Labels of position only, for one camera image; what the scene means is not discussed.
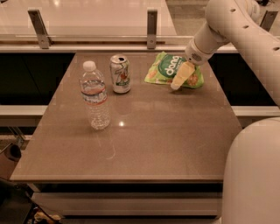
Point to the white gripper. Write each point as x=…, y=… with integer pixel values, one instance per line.
x=195, y=54

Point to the green rice chip bag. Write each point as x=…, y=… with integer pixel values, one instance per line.
x=166, y=66

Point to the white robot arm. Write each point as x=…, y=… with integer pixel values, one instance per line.
x=251, y=183

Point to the silver soda can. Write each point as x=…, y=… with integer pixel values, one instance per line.
x=120, y=76

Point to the clear plastic water bottle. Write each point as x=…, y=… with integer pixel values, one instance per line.
x=94, y=93

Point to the glass railing panel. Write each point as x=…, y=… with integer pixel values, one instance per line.
x=101, y=17

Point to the white table base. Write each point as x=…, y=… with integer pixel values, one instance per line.
x=132, y=199

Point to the dark object at left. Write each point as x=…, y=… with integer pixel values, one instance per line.
x=9, y=157

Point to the middle metal railing bracket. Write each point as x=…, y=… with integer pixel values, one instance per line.
x=152, y=24

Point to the metal railing bracket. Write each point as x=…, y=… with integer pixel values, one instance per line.
x=152, y=24
x=268, y=19
x=44, y=41

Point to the right metal railing bracket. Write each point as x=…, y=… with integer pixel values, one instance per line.
x=268, y=19

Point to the left metal railing bracket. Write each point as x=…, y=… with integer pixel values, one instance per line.
x=44, y=41

